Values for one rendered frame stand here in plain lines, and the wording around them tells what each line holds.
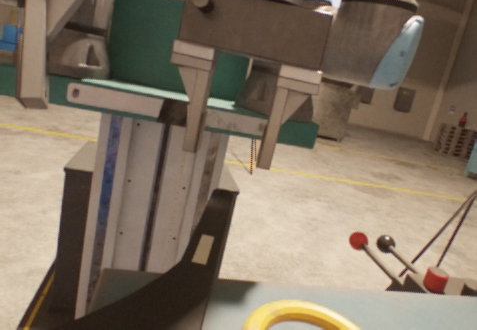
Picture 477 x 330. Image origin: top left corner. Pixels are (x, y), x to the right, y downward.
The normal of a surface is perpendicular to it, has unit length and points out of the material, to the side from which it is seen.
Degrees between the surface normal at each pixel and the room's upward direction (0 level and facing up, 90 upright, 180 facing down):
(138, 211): 90
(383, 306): 0
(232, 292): 0
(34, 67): 66
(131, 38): 90
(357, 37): 94
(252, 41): 90
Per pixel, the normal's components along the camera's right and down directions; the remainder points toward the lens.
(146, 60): 0.21, 0.25
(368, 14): -0.43, 0.19
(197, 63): -0.06, 0.19
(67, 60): 0.53, -0.06
